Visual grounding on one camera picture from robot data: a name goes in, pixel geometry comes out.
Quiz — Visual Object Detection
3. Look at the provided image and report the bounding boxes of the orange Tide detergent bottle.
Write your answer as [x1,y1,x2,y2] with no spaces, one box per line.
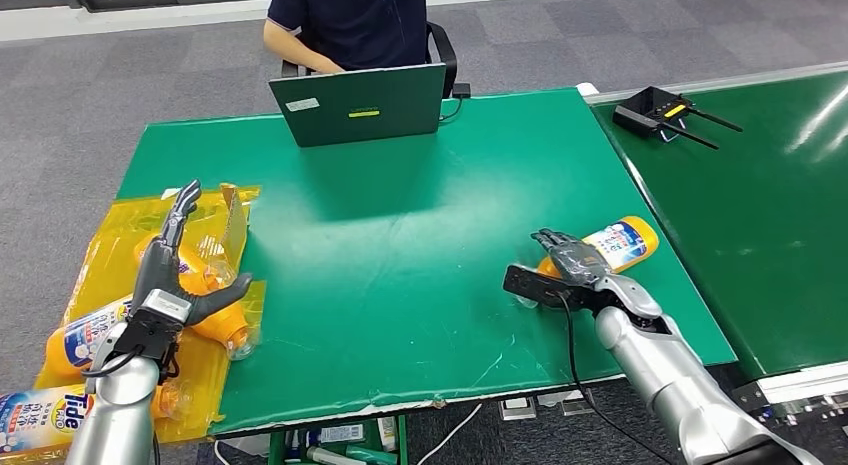
[0,379,193,460]
[42,296,261,384]

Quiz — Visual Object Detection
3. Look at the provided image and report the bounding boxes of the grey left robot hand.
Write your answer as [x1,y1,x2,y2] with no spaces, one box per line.
[129,178,254,327]

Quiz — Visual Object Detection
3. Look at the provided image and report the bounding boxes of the yellow plastic bag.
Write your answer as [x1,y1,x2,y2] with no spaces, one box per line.
[0,182,268,465]

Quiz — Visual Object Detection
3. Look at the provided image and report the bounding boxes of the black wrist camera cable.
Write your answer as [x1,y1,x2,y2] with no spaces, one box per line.
[558,292,672,465]

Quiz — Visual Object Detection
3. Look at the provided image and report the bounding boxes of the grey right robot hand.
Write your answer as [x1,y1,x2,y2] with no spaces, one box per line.
[529,228,614,288]

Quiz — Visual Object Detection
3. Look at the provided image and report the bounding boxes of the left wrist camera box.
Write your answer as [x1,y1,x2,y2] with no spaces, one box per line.
[117,288,193,364]

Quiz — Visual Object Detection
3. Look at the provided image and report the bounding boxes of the black office chair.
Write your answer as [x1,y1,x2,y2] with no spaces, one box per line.
[281,21,460,99]

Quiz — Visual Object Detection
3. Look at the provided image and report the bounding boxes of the white labelled box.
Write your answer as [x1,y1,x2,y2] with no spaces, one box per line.
[317,424,366,445]

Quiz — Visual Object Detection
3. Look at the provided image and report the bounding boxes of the teal bottle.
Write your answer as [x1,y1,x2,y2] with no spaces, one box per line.
[344,445,400,465]

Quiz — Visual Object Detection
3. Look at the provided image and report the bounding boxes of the dark green laptop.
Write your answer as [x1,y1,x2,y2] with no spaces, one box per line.
[268,63,447,149]

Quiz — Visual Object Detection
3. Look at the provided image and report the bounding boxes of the black router with antennas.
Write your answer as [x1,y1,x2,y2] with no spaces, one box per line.
[611,85,743,151]

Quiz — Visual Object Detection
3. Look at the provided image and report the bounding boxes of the person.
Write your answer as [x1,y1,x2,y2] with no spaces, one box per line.
[262,0,431,76]

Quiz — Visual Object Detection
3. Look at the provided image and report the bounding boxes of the white cable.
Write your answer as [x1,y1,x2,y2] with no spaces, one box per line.
[415,402,484,465]

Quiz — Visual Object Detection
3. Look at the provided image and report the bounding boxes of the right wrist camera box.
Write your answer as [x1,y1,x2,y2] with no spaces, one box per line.
[502,264,601,312]

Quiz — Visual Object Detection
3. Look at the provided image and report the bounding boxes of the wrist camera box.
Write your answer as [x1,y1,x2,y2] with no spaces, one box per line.
[117,288,193,364]
[502,264,601,312]

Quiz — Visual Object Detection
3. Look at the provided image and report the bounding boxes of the dark green conveyor belt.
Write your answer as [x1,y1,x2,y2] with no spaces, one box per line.
[582,61,848,427]

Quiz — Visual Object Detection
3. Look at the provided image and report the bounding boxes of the small white bottle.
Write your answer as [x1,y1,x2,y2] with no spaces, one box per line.
[376,416,399,454]

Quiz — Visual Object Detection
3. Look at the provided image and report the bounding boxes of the white floor power socket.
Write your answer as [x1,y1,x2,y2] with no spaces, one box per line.
[536,389,592,418]
[498,395,537,422]

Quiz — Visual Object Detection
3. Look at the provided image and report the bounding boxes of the orange detergent bottle clear cap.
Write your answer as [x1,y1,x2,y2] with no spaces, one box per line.
[515,215,661,311]

